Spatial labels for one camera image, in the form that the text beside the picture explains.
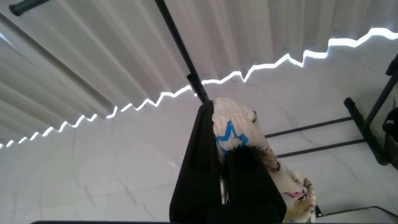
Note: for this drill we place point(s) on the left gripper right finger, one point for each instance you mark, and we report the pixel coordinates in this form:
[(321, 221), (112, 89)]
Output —
[(252, 186)]

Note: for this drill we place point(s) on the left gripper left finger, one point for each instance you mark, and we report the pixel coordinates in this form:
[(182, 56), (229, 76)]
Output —
[(196, 186)]

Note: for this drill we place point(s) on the cream printed garment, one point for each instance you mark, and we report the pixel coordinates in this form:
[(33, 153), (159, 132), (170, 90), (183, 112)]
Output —
[(242, 121)]

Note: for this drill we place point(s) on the black clothes rack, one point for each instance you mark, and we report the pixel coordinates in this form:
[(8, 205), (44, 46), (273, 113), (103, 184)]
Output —
[(176, 37)]

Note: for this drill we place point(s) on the white curtain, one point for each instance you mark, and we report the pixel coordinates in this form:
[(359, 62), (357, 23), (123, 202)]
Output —
[(93, 62)]

